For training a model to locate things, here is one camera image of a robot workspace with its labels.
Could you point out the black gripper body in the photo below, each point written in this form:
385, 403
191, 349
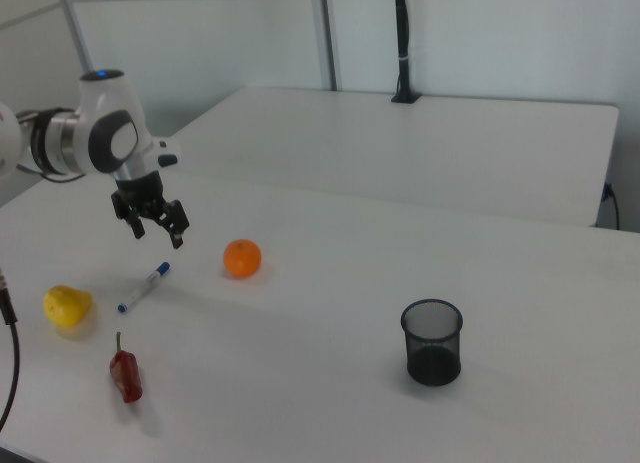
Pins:
142, 195

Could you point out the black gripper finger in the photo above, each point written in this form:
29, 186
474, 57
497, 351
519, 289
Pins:
136, 223
177, 225

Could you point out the blue white marker pen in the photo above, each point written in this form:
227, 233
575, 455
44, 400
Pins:
145, 287

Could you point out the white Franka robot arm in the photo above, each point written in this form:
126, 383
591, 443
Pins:
105, 103

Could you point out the black mesh pen cup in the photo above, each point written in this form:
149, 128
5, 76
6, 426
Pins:
432, 358

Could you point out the orange mandarin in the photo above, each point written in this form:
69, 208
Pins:
242, 259

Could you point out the red chili pepper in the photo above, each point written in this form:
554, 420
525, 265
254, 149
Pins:
127, 378

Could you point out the white side table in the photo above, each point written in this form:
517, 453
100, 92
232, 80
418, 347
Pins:
425, 148

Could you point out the black camera pole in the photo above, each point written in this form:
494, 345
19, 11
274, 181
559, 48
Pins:
402, 43

